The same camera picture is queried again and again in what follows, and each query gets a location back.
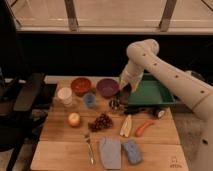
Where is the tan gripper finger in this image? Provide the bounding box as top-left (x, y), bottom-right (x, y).
top-left (119, 79), bottom-right (127, 89)
top-left (131, 81), bottom-right (140, 92)

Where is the black eraser block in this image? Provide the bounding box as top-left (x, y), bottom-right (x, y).
top-left (119, 84), bottom-right (132, 105)

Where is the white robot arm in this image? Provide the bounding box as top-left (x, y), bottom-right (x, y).
top-left (120, 39), bottom-right (213, 171)

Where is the purple bowl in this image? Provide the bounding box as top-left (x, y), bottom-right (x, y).
top-left (96, 78), bottom-right (119, 98)

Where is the red bowl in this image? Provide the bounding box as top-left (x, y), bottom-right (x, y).
top-left (71, 77), bottom-right (91, 96)

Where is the green plastic tray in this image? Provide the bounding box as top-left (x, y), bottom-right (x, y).
top-left (128, 73), bottom-right (175, 106)

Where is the blue cup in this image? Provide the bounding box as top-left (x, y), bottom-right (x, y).
top-left (83, 93), bottom-right (96, 108)

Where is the peeled banana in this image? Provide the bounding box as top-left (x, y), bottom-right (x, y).
top-left (120, 115), bottom-right (132, 137)

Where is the bunch of dark grapes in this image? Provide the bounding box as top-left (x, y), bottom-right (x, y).
top-left (88, 113), bottom-right (113, 132)

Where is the orange carrot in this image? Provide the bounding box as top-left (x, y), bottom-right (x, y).
top-left (135, 120), bottom-right (154, 137)

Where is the white cup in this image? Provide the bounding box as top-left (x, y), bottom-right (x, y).
top-left (57, 87), bottom-right (72, 106)

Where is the round metal dish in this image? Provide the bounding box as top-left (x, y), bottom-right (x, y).
top-left (186, 70), bottom-right (205, 82)

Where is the blue sponge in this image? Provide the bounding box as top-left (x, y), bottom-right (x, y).
top-left (123, 139), bottom-right (142, 165)

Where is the metal fork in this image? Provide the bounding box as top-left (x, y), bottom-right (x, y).
top-left (84, 132), bottom-right (95, 165)

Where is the light blue cloth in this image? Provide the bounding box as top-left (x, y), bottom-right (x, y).
top-left (99, 137), bottom-right (121, 170)

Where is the black office chair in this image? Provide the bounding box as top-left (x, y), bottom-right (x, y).
top-left (0, 73), bottom-right (46, 171)

